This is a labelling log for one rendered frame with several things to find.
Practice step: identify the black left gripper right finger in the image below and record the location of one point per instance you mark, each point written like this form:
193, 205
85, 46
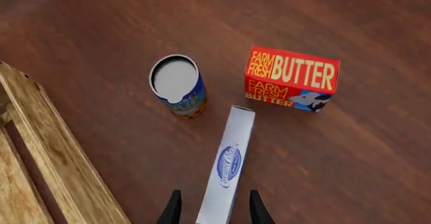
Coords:
258, 210

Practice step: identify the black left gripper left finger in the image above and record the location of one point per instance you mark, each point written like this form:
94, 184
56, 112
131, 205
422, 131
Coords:
171, 211

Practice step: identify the silver cream cheese box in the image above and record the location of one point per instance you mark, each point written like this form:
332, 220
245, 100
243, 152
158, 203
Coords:
226, 163

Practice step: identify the wooden slat tray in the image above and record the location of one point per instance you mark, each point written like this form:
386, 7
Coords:
43, 158

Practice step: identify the blue soup tin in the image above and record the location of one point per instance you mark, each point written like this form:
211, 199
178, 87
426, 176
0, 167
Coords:
178, 82

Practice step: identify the red butter box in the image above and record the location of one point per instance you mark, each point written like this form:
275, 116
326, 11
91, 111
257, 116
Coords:
293, 79

